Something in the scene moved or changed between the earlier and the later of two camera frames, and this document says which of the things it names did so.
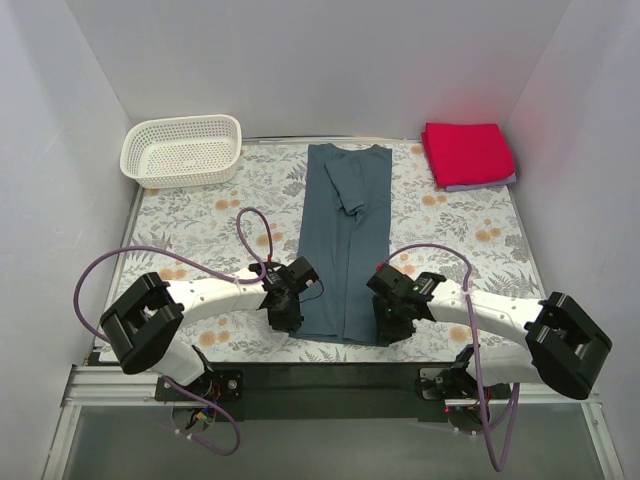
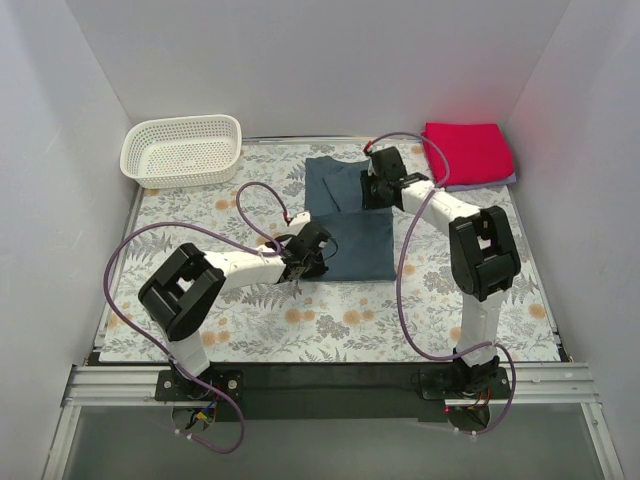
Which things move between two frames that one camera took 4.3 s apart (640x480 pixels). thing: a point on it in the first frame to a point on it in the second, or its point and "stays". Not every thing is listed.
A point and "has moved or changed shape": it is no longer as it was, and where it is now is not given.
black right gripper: x=391 y=323 to x=373 y=192
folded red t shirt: x=466 y=153 stays
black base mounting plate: x=328 y=392 stays
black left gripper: x=284 y=314 to x=310 y=265
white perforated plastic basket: x=180 y=151 stays
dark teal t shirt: x=346 y=236 has moved or changed shape
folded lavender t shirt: x=471 y=186 stays
